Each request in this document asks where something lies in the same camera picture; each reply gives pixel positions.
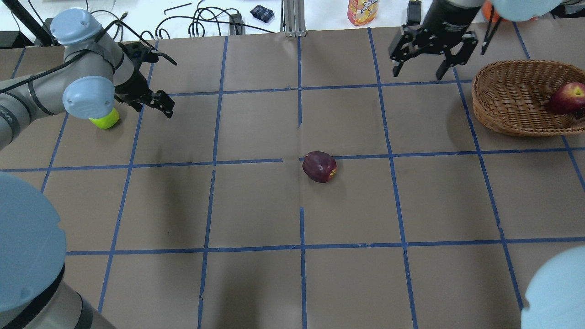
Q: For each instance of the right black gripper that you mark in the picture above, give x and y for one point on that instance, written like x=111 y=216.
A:
x=451 y=19

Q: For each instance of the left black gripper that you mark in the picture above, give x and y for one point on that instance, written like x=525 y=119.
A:
x=133 y=84

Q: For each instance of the green apple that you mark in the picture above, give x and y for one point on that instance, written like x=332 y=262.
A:
x=108 y=121

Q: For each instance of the dark red apple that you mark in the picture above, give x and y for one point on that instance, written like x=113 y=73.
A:
x=319 y=166

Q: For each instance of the red yellow apple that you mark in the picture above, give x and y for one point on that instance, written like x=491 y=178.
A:
x=569 y=99

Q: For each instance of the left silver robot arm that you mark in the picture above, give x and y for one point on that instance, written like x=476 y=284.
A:
x=96 y=73

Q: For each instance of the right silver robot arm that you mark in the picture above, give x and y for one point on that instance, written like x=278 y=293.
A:
x=555 y=293

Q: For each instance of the woven wicker basket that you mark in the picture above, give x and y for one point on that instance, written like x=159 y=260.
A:
x=511 y=97

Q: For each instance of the yellow juice bottle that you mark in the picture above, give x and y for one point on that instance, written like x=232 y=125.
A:
x=362 y=12

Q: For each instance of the orange cylinder container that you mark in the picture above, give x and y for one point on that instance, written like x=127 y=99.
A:
x=488 y=12

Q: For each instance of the black allen key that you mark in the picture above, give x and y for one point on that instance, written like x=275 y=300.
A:
x=166 y=11

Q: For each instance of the dark blue computer mouse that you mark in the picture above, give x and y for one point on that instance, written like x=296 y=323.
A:
x=262 y=13

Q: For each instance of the black monitor stand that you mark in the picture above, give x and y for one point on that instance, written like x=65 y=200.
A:
x=39 y=29

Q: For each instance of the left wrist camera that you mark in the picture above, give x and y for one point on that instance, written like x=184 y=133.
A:
x=138 y=53

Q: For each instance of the aluminium frame post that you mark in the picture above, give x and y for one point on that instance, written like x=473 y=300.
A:
x=293 y=18

